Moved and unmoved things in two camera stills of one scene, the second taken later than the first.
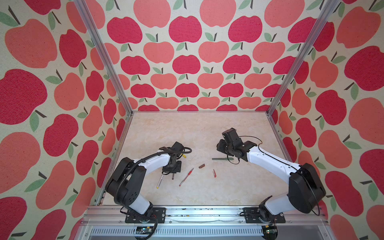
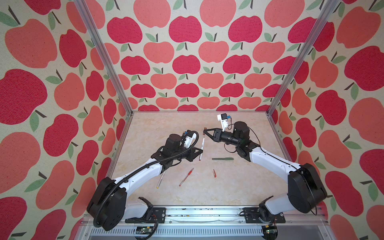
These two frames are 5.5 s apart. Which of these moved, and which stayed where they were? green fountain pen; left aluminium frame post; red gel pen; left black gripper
Moved: left black gripper
Stayed: green fountain pen; red gel pen; left aluminium frame post
